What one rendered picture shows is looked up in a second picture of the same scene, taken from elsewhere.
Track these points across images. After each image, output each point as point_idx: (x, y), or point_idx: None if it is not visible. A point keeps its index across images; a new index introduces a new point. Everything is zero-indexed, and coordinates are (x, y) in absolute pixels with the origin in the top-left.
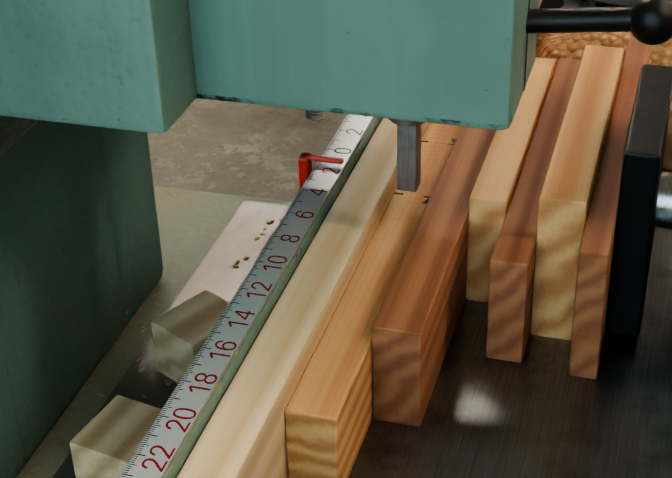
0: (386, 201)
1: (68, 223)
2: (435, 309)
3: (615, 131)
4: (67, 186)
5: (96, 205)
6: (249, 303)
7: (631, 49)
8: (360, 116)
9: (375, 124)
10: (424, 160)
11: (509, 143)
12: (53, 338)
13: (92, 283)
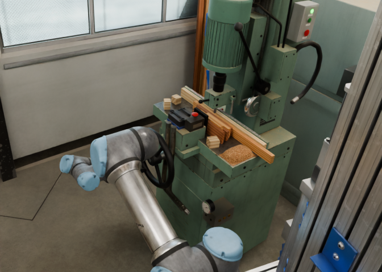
0: (215, 113)
1: (240, 111)
2: (199, 108)
3: (208, 120)
4: (241, 108)
5: (244, 115)
6: None
7: (222, 130)
8: (227, 114)
9: (227, 116)
10: (220, 118)
11: (214, 118)
12: (234, 117)
13: (240, 120)
